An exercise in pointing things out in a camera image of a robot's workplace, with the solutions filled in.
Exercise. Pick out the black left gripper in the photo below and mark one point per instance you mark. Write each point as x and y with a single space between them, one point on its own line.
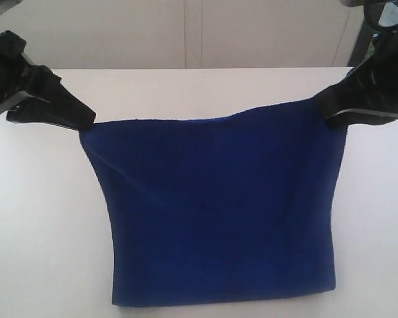
51 103

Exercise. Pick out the blue towel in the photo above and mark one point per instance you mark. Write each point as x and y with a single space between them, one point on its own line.
230 209

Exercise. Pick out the black window frame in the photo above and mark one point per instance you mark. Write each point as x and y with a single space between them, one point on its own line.
357 34

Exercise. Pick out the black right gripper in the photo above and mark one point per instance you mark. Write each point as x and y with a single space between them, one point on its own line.
369 93

